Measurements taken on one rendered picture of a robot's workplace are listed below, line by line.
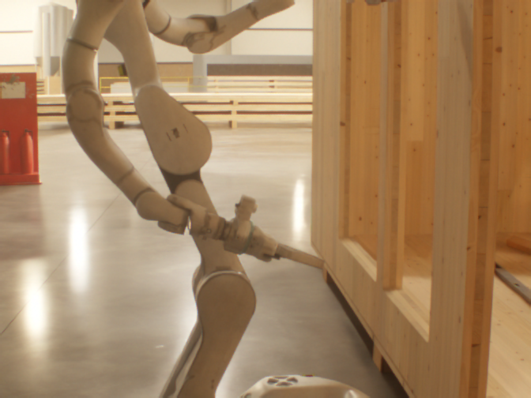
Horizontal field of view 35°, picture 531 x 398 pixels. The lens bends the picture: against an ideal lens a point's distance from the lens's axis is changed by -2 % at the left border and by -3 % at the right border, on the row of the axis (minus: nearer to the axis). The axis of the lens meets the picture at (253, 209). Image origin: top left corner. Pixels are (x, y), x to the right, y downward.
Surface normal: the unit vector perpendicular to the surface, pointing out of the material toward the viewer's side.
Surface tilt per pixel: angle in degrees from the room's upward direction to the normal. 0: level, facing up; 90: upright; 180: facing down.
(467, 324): 90
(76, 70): 94
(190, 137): 88
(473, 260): 90
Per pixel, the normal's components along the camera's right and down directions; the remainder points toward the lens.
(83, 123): 0.05, 0.37
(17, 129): 0.32, 0.15
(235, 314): 0.11, 0.14
